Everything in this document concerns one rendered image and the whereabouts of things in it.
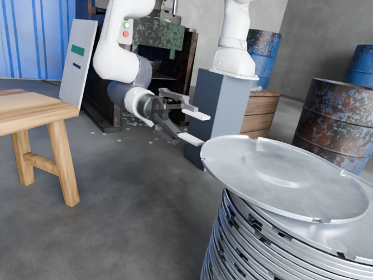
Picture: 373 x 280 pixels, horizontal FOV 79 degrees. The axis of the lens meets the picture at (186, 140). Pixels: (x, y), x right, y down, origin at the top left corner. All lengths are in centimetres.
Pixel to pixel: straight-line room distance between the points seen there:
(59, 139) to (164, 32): 100
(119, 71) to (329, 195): 58
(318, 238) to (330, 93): 106
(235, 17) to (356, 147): 86
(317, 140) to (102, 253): 113
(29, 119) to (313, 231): 59
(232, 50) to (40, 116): 72
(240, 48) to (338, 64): 338
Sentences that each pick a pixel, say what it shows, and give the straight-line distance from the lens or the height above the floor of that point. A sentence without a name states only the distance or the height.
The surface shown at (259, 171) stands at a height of 35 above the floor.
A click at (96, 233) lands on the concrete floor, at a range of 75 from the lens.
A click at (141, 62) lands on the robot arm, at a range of 75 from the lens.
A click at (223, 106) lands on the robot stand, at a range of 100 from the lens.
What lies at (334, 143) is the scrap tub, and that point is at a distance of 137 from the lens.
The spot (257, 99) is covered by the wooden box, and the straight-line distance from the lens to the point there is 140.
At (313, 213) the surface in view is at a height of 35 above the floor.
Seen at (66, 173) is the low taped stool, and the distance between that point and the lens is 78.
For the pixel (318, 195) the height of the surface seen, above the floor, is 35.
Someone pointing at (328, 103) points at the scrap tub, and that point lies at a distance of 134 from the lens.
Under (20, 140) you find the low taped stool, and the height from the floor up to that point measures 18.
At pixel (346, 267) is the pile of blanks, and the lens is 35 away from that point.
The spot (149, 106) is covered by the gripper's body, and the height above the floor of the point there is 36.
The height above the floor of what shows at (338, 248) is 34.
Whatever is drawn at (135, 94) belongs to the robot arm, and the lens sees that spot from 70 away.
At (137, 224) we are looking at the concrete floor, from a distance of 77.
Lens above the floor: 53
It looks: 22 degrees down
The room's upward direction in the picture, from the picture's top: 10 degrees clockwise
